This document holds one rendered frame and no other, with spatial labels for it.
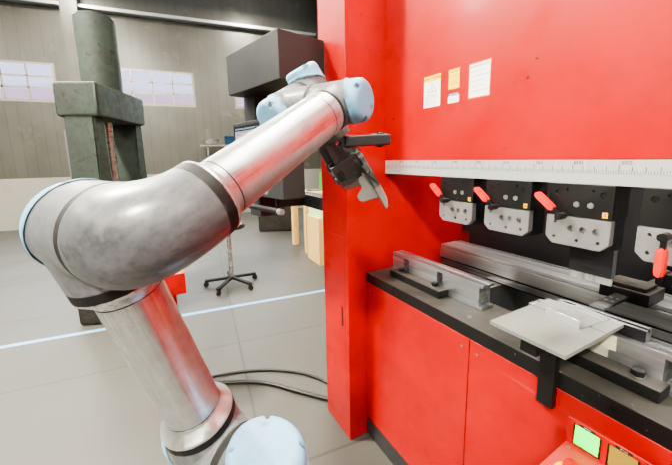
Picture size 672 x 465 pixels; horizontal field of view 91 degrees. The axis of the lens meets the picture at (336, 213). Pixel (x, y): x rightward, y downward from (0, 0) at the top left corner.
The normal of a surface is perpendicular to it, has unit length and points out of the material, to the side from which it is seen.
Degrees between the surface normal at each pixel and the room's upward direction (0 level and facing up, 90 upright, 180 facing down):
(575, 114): 90
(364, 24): 90
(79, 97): 90
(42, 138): 90
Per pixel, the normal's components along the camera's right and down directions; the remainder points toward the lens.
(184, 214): 0.52, -0.07
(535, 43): -0.87, 0.10
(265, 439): 0.09, -0.97
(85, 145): 0.09, 0.15
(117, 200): -0.02, -0.56
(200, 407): 0.76, 0.13
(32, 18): 0.37, 0.15
